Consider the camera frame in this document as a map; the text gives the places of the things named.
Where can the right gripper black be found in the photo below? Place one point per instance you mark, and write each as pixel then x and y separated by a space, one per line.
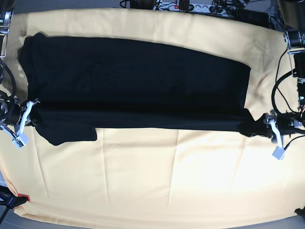
pixel 17 116

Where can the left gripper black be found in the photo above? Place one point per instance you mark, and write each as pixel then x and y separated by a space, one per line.
pixel 280 125

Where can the red and black clamp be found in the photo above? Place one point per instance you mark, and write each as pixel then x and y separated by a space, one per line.
pixel 9 200

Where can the black T-shirt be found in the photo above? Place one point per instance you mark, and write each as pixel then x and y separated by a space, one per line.
pixel 82 84

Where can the black box on back table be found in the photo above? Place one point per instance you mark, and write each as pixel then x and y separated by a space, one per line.
pixel 253 17

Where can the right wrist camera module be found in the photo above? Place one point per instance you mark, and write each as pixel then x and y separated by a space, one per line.
pixel 20 140

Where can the white power strip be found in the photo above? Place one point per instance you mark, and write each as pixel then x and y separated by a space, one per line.
pixel 221 9

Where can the yellow tablecloth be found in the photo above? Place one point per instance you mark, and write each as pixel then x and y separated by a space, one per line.
pixel 158 178

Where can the black clamp at right corner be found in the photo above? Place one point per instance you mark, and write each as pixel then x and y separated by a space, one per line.
pixel 300 212

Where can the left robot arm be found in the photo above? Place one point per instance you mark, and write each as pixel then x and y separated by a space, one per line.
pixel 293 14

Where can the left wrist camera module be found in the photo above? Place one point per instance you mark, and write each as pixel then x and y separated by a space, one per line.
pixel 279 153

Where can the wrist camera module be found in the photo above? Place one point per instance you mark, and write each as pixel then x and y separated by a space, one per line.
pixel 279 153
pixel 20 140

